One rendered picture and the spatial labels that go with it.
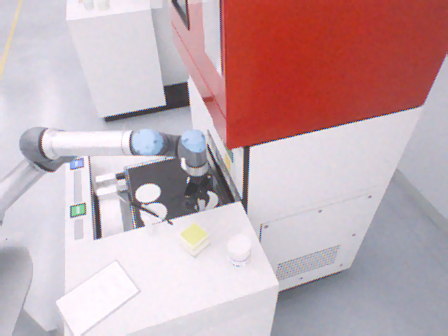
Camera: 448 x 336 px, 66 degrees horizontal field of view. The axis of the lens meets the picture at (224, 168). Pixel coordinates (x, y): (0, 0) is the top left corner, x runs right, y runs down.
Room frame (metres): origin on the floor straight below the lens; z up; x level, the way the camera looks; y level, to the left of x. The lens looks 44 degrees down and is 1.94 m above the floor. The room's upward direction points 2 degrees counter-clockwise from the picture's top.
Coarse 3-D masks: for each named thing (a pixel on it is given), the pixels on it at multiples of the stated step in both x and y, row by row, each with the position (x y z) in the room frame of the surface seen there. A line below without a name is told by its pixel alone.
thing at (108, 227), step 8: (112, 184) 1.00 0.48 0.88; (104, 200) 0.91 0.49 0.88; (112, 200) 0.91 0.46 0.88; (104, 208) 0.87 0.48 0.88; (112, 208) 0.87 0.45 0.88; (120, 208) 0.87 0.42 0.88; (104, 216) 0.83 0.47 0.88; (112, 216) 0.83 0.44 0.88; (120, 216) 0.83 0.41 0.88; (104, 224) 0.79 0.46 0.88; (112, 224) 0.79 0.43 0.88; (120, 224) 0.79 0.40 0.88; (104, 232) 0.76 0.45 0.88; (112, 232) 0.76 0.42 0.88
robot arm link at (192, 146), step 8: (184, 136) 0.83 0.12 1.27; (192, 136) 0.83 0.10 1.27; (200, 136) 0.83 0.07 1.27; (184, 144) 0.82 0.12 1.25; (192, 144) 0.80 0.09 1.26; (200, 144) 0.81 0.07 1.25; (184, 152) 0.81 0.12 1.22; (192, 152) 0.80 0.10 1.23; (200, 152) 0.81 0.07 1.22; (184, 160) 0.83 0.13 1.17; (192, 160) 0.80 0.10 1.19; (200, 160) 0.81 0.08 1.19
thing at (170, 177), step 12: (132, 168) 1.08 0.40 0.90; (144, 168) 1.08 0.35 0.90; (156, 168) 1.07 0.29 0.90; (168, 168) 1.07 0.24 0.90; (180, 168) 1.07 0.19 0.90; (132, 180) 1.00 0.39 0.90; (144, 180) 1.00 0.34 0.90; (156, 180) 1.00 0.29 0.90; (168, 180) 1.00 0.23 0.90; (180, 180) 1.00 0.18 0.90; (132, 192) 0.94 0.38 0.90; (168, 192) 0.93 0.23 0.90; (180, 192) 0.93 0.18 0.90; (216, 192) 0.92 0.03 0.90; (168, 204) 0.87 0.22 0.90; (168, 216) 0.81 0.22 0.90; (180, 216) 0.81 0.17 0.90
